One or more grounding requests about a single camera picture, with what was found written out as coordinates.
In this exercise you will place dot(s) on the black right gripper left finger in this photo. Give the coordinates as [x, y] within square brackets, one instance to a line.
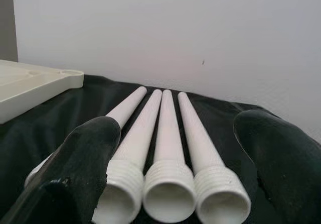
[75, 168]

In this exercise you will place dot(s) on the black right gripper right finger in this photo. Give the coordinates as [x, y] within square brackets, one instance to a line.
[283, 173]

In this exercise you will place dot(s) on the black cloth table cover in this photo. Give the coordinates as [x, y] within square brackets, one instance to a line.
[50, 123]

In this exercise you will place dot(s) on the white plastic children table top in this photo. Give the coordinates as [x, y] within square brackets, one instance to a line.
[37, 88]

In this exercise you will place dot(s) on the white plastic table leg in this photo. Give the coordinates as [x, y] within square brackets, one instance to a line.
[166, 133]
[130, 103]
[198, 138]
[140, 133]

